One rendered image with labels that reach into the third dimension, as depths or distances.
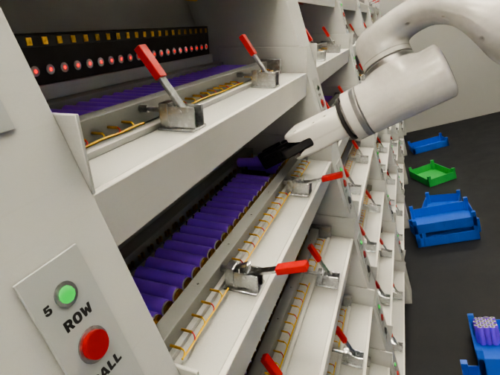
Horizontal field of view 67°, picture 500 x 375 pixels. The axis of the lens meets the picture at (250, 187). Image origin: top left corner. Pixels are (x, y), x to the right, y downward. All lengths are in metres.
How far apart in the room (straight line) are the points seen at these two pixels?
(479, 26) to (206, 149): 0.37
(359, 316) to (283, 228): 0.46
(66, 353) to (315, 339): 0.46
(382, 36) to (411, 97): 0.10
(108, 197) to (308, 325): 0.47
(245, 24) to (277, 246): 0.48
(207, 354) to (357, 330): 0.60
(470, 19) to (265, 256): 0.39
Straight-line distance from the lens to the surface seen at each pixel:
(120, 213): 0.27
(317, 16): 1.50
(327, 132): 0.62
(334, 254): 0.83
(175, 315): 0.38
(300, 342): 0.64
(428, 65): 0.61
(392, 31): 0.63
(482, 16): 0.58
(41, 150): 0.24
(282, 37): 0.80
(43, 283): 0.22
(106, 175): 0.28
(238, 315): 0.41
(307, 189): 0.65
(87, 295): 0.24
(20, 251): 0.22
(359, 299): 0.99
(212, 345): 0.38
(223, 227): 0.52
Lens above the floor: 1.16
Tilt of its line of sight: 16 degrees down
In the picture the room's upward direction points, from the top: 20 degrees counter-clockwise
